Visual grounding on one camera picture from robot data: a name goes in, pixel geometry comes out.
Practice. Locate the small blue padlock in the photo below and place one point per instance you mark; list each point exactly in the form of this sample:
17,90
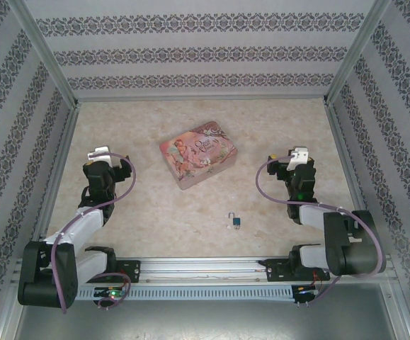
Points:
235,221

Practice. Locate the pink illustrated tin box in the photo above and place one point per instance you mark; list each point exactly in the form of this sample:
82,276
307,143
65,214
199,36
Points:
197,152

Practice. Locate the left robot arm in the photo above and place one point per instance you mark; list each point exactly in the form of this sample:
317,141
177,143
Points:
45,283

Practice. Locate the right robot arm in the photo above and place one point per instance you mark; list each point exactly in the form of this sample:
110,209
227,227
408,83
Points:
353,258

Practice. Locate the right circuit board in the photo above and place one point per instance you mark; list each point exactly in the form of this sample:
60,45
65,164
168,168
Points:
305,290

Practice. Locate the left circuit board green light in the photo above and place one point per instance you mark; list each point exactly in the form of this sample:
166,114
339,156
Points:
110,293

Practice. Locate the grey metal sheet panel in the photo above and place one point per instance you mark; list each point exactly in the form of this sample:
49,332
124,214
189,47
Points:
204,322

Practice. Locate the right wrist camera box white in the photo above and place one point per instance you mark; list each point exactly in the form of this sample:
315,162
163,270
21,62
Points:
300,154

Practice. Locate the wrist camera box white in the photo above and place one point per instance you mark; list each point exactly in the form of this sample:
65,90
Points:
300,154
102,152

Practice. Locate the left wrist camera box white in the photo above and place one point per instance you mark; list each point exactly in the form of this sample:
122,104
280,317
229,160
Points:
102,152

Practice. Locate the aluminium side rail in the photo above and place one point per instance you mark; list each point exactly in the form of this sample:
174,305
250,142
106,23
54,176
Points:
65,141
341,141

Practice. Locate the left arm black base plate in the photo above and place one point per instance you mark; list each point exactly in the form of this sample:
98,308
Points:
134,267

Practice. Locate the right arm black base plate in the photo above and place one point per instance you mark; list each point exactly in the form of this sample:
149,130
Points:
272,271

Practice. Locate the aluminium frame post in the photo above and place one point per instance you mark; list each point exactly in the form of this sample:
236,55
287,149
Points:
360,49
45,53

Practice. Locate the aluminium mounting rail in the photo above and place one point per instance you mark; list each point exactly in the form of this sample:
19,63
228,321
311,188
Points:
197,269

